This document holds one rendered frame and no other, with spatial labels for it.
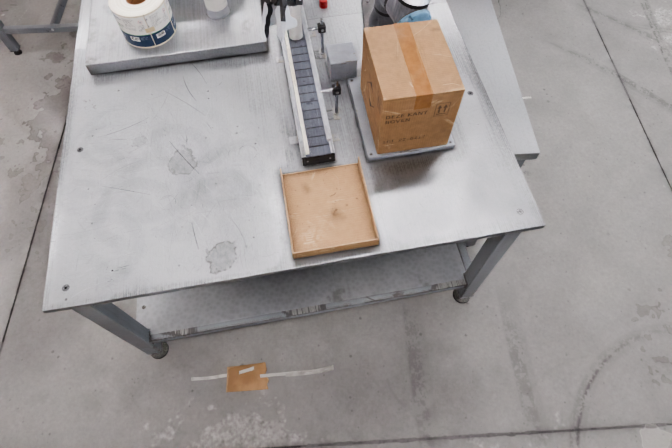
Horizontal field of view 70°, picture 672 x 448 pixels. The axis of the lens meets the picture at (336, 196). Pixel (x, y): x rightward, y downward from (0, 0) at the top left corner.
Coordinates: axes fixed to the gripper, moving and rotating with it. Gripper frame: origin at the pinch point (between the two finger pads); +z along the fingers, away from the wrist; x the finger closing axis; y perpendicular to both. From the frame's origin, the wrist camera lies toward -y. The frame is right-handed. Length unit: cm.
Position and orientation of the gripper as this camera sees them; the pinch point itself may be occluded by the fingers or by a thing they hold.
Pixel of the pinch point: (271, 35)
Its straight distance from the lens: 141.2
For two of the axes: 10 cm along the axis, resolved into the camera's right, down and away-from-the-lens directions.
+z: -1.0, 9.0, 4.2
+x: -6.1, -3.9, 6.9
